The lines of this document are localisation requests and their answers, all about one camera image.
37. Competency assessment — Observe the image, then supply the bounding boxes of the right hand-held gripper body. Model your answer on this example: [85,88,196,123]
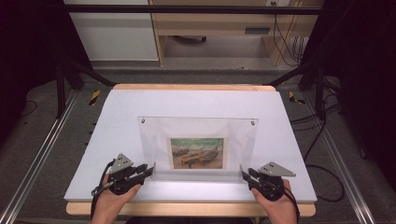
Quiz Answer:
[256,161,297,202]

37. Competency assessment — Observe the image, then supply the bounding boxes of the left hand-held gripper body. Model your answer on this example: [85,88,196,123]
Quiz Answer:
[106,152,148,196]

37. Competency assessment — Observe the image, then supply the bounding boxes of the clear acrylic photo frame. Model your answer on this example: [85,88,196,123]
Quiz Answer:
[137,116,260,184]

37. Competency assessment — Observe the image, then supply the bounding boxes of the painting print card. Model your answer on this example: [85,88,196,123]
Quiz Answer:
[166,136,228,171]

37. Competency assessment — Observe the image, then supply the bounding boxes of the person's right hand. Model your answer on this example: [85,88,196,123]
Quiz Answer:
[250,179,299,220]

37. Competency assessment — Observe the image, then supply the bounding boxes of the person's left hand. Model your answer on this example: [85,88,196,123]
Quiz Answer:
[92,173,142,220]

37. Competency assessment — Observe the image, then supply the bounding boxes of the white table cover board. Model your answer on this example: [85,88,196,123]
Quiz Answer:
[64,89,318,203]

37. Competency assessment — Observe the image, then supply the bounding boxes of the wooden table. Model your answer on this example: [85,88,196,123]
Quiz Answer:
[65,83,316,217]

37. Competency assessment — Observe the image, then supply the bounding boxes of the black metal stand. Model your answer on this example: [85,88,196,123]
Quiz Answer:
[55,58,117,119]
[266,61,327,121]

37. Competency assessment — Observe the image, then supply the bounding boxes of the white cabinet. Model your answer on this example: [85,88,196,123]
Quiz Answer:
[63,0,160,62]

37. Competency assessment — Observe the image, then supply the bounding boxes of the black curtain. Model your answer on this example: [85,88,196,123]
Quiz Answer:
[306,0,396,183]
[0,0,92,147]

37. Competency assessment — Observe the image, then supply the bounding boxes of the light wooden desk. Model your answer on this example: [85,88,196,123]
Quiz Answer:
[148,0,325,67]

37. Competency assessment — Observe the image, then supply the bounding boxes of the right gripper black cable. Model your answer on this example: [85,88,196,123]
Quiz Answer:
[282,186,302,224]

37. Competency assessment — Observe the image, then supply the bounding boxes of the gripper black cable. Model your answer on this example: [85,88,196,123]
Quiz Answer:
[90,160,117,219]
[282,186,302,224]

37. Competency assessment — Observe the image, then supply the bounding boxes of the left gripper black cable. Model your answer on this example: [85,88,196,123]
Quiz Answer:
[90,160,117,219]

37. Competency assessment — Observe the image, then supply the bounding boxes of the black floor cable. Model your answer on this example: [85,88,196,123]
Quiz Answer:
[304,120,347,203]

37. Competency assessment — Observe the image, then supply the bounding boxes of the aluminium floor rail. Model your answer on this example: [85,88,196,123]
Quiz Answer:
[0,89,79,224]
[303,92,376,224]

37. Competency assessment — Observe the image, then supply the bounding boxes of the black cables under desk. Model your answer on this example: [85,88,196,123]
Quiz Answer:
[272,2,308,67]

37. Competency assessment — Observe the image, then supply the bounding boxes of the black horizontal frame bar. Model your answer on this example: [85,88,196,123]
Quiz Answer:
[61,4,323,16]

